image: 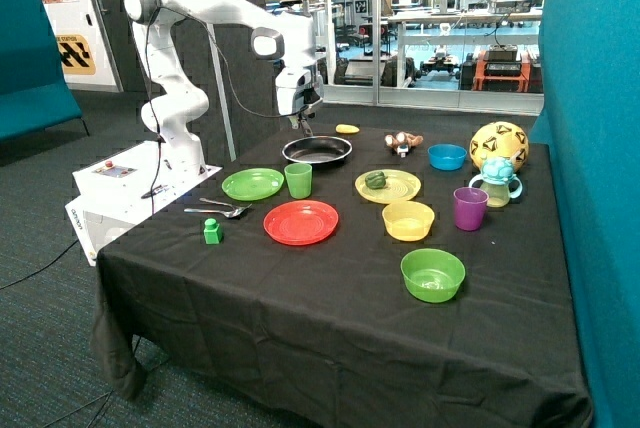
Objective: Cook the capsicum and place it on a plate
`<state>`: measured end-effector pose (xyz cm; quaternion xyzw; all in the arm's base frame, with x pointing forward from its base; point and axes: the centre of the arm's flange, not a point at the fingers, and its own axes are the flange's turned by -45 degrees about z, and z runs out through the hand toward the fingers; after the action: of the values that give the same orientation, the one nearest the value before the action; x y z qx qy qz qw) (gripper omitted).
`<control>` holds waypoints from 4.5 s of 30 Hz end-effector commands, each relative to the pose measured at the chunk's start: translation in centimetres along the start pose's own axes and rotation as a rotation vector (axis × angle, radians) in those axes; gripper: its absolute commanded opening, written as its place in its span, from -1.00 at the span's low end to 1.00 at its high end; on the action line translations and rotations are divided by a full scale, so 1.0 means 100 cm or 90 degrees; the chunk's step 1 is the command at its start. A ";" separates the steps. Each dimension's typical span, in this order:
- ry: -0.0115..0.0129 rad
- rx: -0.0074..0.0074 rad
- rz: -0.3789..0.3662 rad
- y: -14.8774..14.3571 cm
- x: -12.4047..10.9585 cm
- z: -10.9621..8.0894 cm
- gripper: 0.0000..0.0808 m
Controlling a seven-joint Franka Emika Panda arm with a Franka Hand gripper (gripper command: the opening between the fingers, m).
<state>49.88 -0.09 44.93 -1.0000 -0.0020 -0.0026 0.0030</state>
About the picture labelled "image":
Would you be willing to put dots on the yellow plastic plate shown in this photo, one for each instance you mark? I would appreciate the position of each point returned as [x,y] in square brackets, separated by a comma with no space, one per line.
[400,186]

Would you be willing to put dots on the yellow black soccer ball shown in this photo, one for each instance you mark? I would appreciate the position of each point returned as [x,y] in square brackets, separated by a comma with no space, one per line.
[499,139]

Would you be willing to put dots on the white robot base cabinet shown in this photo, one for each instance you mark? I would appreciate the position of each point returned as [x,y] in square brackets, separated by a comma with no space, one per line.
[121,191]

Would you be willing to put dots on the teal sofa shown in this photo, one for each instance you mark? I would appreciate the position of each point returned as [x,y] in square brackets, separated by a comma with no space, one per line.
[34,93]

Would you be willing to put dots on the red plastic plate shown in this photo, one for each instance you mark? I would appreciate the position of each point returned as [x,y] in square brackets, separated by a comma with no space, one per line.
[301,222]

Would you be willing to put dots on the yellow plastic bowl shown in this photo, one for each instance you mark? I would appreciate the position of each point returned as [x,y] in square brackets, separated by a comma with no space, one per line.
[408,220]

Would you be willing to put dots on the green toy capsicum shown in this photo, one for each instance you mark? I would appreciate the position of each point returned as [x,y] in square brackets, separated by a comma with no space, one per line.
[376,180]

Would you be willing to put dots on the yellow toy lemon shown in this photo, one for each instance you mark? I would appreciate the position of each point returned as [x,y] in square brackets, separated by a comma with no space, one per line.
[347,129]

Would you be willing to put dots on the yellow black hazard sign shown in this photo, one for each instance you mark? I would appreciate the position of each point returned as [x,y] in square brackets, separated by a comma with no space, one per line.
[75,54]

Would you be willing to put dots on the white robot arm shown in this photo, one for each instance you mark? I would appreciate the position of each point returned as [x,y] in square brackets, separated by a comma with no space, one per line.
[287,37]

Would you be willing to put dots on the blue plastic bowl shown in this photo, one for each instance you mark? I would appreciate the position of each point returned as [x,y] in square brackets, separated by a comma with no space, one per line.
[447,157]

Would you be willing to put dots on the green plastic cup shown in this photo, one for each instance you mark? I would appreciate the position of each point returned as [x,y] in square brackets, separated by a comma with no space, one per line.
[299,179]

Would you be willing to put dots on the metal spoon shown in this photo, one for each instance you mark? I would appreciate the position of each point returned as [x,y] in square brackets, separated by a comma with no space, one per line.
[229,214]

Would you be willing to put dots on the brown plush toy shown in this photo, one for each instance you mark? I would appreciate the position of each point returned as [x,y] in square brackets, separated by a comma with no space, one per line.
[402,142]

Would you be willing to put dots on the teal partition panel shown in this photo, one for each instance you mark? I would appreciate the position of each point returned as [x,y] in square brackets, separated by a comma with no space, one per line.
[590,121]

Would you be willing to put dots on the green plastic plate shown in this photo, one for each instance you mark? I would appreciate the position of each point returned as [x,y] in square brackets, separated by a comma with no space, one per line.
[253,184]

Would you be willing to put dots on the green plastic bowl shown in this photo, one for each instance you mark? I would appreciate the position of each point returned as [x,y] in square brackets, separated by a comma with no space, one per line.
[432,275]

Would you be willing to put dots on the green toy block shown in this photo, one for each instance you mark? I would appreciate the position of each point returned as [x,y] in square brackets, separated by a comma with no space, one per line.
[212,232]

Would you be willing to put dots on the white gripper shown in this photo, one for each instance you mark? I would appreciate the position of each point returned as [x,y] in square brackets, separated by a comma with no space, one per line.
[298,90]

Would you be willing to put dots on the black tablecloth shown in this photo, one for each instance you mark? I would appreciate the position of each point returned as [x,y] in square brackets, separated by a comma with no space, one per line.
[329,331]

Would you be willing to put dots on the black frying pan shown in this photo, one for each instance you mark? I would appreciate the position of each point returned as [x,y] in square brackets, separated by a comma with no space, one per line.
[317,150]

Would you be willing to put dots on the purple plastic cup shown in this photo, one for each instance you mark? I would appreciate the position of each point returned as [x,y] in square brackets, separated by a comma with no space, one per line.
[470,206]

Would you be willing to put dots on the blue lidded sippy cup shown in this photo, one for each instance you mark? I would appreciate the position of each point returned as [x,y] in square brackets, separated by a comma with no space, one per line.
[498,179]

